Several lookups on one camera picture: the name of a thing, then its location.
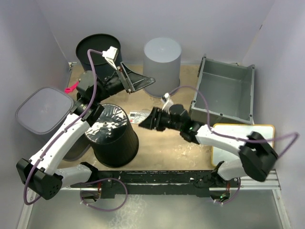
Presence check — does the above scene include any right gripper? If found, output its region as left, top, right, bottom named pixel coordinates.
left=139, top=106, right=183, bottom=131

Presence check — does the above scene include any grey ribbed laundry basket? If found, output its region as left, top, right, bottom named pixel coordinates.
left=15, top=86, right=92, bottom=162

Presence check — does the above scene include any small whiteboard with yellow frame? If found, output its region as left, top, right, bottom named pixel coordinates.
left=211, top=123, right=275, bottom=167

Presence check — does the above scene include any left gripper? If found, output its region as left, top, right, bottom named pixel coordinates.
left=94, top=62, right=155, bottom=103

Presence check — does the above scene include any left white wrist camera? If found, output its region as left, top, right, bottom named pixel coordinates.
left=102, top=46, right=119, bottom=70

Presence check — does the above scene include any pink plastic clip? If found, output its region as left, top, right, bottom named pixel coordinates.
left=64, top=81, right=79, bottom=94

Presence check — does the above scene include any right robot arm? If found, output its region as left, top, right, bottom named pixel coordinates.
left=139, top=104, right=279, bottom=187

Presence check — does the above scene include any light grey plastic bucket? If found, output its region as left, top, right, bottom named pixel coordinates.
left=143, top=37, right=182, bottom=98

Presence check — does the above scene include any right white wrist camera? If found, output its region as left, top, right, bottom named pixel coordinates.
left=161, top=93, right=173, bottom=113

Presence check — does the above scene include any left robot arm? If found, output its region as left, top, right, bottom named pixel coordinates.
left=16, top=62, right=155, bottom=205

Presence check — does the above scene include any grey rectangular plastic crate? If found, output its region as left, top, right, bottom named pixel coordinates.
left=189, top=56, right=255, bottom=126

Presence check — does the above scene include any dark blue cylindrical bin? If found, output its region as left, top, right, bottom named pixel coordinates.
left=75, top=33, right=122, bottom=80

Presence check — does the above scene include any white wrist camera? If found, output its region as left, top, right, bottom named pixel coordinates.
left=161, top=93, right=173, bottom=113
left=102, top=46, right=119, bottom=70

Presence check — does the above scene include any black cylindrical bin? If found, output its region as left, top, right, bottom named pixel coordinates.
left=85, top=104, right=139, bottom=168

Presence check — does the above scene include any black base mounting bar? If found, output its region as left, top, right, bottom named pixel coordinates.
left=70, top=169, right=240, bottom=199

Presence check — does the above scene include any clear plastic label card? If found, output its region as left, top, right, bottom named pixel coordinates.
left=128, top=109, right=151, bottom=124

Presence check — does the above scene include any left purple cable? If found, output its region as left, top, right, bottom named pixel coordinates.
left=23, top=49, right=128, bottom=212

